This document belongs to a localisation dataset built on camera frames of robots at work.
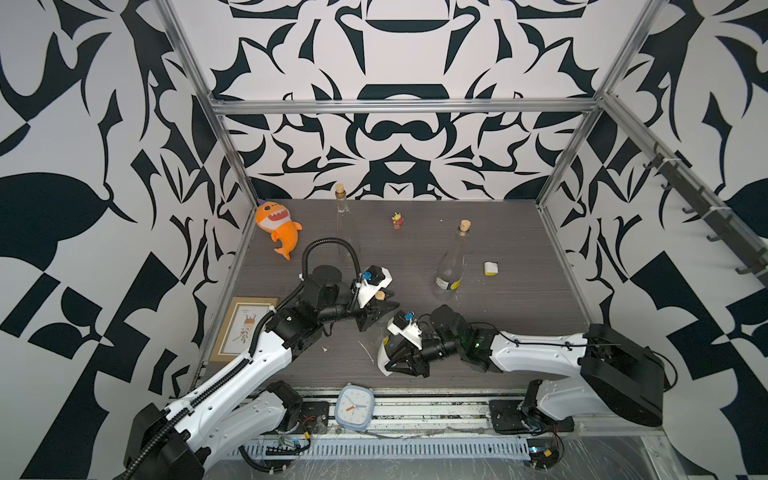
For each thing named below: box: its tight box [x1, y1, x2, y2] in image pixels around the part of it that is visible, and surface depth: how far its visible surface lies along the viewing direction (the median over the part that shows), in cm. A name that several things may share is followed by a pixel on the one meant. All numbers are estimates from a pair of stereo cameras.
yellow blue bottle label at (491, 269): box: [484, 261, 499, 277], surface depth 101 cm
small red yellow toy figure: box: [392, 212, 404, 230], surface depth 110 cm
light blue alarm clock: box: [335, 383, 375, 431], surface depth 75 cm
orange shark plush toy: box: [255, 199, 303, 261], surface depth 107 cm
